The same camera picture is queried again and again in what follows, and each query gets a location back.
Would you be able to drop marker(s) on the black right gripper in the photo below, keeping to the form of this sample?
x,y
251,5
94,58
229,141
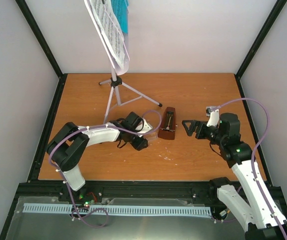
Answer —
x,y
201,124

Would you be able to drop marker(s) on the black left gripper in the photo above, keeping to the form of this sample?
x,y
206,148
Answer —
x,y
139,145

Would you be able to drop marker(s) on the brown wooden metronome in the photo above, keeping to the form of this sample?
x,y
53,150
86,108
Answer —
x,y
167,128

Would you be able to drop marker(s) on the clear plastic metronome cover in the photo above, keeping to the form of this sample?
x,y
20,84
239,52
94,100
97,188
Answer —
x,y
151,137

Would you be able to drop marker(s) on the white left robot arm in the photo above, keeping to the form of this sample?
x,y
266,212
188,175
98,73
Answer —
x,y
67,147

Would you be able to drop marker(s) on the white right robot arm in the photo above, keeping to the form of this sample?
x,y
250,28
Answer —
x,y
258,214

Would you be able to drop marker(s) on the white tripod music stand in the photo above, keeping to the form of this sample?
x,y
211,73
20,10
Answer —
x,y
114,98

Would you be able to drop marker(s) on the white sheet music pages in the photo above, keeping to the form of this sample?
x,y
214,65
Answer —
x,y
114,41

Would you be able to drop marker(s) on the teal folder on stand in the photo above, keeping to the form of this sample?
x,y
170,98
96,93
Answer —
x,y
120,10

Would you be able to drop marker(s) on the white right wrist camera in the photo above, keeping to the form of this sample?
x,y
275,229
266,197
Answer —
x,y
213,113

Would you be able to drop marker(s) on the black aluminium frame rail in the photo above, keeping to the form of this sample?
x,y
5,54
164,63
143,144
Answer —
x,y
195,192

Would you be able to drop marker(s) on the light blue cable duct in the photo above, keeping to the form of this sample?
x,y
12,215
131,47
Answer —
x,y
121,210

